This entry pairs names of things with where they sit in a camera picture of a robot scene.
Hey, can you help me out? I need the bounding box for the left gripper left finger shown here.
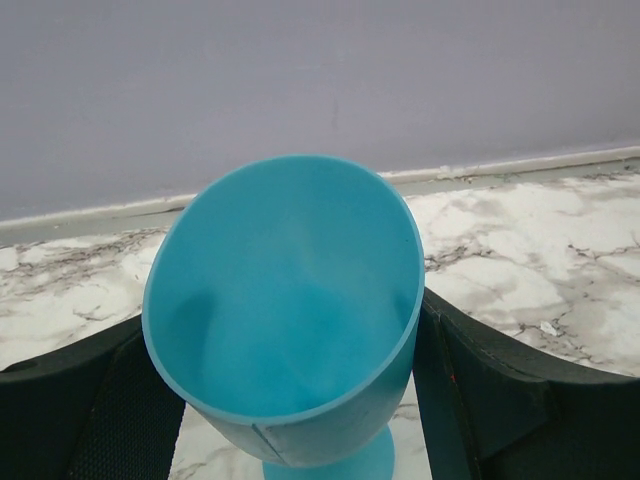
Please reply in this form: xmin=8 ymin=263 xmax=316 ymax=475
xmin=1 ymin=317 xmax=185 ymax=479

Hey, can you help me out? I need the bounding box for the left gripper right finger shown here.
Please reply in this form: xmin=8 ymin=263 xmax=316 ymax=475
xmin=413 ymin=290 xmax=639 ymax=479

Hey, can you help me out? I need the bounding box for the blue plastic wine glass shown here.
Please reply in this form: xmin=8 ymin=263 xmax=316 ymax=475
xmin=141 ymin=155 xmax=425 ymax=479

